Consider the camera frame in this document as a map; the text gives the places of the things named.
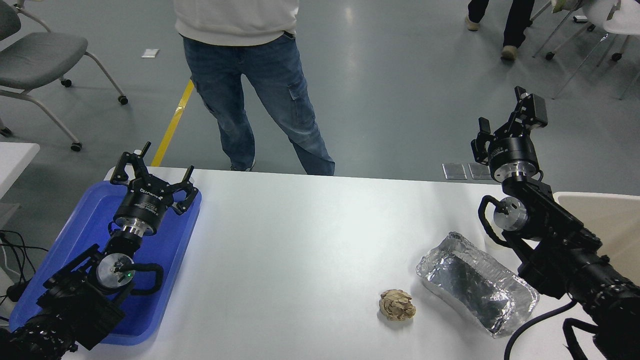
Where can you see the blue plastic tray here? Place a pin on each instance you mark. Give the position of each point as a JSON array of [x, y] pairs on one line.
[[75, 235]]

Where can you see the metal-legged chair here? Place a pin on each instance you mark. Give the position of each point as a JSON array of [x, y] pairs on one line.
[[550, 56]]

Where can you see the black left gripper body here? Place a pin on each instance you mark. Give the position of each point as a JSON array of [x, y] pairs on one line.
[[142, 205]]

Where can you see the grey office chair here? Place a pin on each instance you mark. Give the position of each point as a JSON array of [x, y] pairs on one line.
[[40, 55]]

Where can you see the metal floor plate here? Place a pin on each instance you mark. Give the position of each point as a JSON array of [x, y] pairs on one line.
[[479, 172], [454, 171]]

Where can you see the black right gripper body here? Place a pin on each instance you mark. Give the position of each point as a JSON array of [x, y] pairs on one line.
[[512, 150]]

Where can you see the black power plug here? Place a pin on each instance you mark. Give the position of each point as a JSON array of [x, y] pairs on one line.
[[19, 291]]

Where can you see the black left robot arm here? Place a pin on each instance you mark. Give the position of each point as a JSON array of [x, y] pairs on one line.
[[80, 300]]

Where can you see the person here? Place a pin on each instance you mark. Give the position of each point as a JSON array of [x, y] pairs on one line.
[[515, 25], [240, 75]]

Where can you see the large pale bin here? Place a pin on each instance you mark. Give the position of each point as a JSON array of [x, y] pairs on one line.
[[615, 220]]

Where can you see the small white box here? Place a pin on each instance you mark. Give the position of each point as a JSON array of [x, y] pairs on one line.
[[580, 19]]

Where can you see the crumpled tan paper ball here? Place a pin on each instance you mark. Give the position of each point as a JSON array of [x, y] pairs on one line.
[[397, 305]]

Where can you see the white side table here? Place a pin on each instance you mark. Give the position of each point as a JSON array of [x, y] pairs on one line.
[[15, 160]]

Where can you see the crumpled foil tray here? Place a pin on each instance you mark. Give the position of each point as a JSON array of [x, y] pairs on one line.
[[470, 285]]

